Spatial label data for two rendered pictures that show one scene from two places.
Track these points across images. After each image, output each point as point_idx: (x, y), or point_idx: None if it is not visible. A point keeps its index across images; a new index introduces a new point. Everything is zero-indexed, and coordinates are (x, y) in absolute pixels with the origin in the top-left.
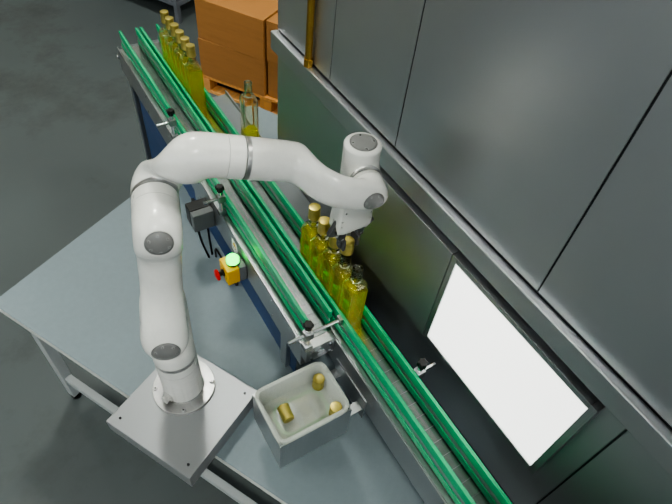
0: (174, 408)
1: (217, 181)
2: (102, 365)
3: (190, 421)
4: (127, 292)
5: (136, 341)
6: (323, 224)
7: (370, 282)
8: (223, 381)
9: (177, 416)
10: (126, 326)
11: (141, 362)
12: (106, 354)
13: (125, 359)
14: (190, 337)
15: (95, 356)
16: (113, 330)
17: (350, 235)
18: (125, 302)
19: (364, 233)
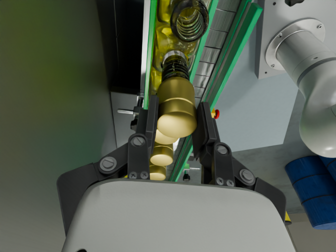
0: (319, 33)
1: (178, 176)
2: (290, 92)
3: (325, 12)
4: (238, 121)
5: (264, 95)
6: (170, 156)
7: (101, 19)
8: (272, 29)
9: (324, 25)
10: (258, 105)
11: (276, 81)
12: (282, 97)
13: (279, 88)
14: (321, 84)
15: (286, 99)
16: (264, 107)
17: (104, 98)
18: (244, 117)
19: (87, 96)
